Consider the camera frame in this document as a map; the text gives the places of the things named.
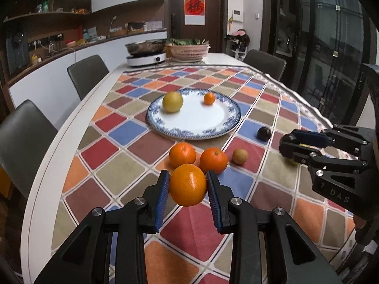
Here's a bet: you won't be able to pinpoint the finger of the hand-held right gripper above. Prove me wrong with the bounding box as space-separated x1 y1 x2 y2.
279 134 370 194
292 125 374 154

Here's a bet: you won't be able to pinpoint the white rack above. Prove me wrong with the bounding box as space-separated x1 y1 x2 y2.
231 44 247 60

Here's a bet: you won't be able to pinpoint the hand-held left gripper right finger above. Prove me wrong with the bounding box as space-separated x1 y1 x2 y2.
206 170 344 284

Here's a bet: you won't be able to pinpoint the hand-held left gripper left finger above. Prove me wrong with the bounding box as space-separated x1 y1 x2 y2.
34 170 171 284

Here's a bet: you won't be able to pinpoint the pink and black plush pile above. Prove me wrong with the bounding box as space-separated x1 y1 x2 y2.
226 29 251 48

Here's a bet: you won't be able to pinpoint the white induction cooker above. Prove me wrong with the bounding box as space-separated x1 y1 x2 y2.
126 50 167 67

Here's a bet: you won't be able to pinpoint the black water dispenser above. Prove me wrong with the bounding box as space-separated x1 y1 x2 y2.
6 31 30 76

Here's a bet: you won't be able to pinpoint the orange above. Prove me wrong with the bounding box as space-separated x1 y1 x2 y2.
169 142 197 168
169 164 208 207
200 147 228 174

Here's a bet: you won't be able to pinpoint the dark avocado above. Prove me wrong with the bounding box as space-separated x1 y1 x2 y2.
256 127 271 142

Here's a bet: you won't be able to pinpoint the small brown fruit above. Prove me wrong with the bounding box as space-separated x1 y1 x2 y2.
232 148 248 165

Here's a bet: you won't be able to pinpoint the steel pot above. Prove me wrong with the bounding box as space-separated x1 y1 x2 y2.
125 38 168 55

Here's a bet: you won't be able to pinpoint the grey dining chair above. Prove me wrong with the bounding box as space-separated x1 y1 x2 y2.
243 49 287 82
67 55 110 101
0 100 58 200

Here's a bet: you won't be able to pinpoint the black framed glass cabinet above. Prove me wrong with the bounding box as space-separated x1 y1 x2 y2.
266 0 370 125

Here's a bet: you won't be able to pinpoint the dark brown door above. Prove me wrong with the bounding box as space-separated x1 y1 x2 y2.
167 0 227 54

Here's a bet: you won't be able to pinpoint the brown wall shelf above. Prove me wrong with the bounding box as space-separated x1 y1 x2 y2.
3 10 89 24

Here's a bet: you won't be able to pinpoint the white lower cabinets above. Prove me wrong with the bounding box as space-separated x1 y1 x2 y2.
9 31 168 122

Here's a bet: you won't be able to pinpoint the pink plastic basket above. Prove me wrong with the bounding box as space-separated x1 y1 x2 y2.
165 43 210 62

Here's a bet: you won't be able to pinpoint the yellow pear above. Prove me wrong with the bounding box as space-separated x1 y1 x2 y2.
162 92 184 113

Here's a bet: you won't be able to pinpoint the colourful checkered tablecloth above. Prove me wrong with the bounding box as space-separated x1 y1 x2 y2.
51 67 360 284

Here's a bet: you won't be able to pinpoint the red and white door poster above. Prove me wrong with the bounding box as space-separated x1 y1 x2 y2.
184 0 206 26

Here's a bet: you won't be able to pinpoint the blue rimmed white plate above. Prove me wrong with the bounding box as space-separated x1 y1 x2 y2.
146 88 242 140

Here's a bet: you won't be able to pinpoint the green leafy vegetables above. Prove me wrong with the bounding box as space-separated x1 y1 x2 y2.
167 37 208 46

